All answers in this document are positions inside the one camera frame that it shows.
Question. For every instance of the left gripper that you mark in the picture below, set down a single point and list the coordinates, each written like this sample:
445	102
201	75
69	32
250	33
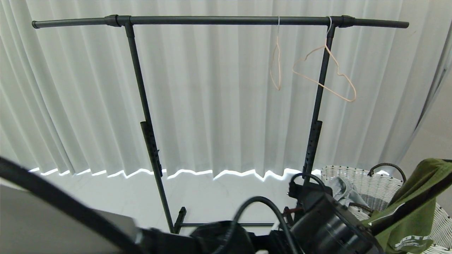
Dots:
335	229

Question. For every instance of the green printed shirt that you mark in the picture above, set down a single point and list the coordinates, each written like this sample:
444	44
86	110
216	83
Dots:
413	229

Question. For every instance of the pink clothes hanger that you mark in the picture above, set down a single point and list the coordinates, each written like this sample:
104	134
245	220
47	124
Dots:
279	72
337	93

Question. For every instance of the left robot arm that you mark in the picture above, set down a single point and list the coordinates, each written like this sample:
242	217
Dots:
53	225

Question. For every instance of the white laundry basket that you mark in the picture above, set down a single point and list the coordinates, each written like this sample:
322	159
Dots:
374	190

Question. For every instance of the black clothes rack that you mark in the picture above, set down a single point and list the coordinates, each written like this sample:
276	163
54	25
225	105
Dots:
226	20

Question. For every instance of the pale grey shorts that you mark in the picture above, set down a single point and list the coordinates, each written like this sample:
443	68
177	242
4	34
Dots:
344	190

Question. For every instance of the white curtain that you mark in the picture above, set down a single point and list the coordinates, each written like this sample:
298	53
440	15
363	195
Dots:
212	106

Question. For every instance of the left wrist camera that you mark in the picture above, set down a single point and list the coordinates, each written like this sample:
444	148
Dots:
307	192

